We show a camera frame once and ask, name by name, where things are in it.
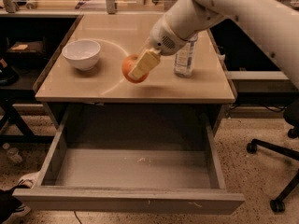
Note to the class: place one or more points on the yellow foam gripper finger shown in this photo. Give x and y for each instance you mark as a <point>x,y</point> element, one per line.
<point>147,60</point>

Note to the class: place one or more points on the clear plastic water bottle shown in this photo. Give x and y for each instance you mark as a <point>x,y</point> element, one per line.
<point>183,58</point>

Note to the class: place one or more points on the small jar on floor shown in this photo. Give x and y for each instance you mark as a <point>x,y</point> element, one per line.
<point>12,153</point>

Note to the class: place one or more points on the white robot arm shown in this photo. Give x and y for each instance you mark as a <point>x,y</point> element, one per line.
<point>272,26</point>

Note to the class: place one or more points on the open grey drawer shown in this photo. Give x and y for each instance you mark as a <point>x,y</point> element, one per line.
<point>133,158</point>

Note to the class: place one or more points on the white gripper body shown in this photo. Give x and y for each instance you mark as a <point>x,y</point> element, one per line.
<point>163,42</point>

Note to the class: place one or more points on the white ceramic bowl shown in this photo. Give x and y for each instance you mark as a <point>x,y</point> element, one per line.
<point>82,54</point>

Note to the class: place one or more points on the orange fruit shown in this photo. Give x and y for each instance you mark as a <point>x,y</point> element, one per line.
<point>126,67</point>

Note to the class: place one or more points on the white sneaker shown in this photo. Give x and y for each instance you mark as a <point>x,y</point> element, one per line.
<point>10,206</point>

